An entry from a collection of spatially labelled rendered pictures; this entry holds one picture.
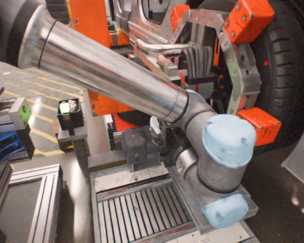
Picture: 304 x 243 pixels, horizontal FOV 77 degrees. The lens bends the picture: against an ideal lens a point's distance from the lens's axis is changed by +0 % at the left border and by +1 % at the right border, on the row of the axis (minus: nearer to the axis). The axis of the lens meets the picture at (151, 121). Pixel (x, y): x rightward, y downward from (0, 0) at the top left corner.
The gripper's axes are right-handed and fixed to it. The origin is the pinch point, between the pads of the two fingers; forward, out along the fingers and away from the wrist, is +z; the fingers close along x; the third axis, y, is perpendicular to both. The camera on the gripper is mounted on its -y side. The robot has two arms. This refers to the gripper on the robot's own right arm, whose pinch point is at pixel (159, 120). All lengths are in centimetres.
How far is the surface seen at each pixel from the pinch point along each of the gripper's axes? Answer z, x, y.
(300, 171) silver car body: -27.5, -29.9, -5.2
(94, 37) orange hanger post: 60, 13, 15
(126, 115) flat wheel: 84, -4, -49
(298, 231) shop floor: -21, -82, -83
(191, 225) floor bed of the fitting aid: -1, -21, -75
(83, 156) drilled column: 73, 35, -73
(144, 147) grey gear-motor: 40, -6, -46
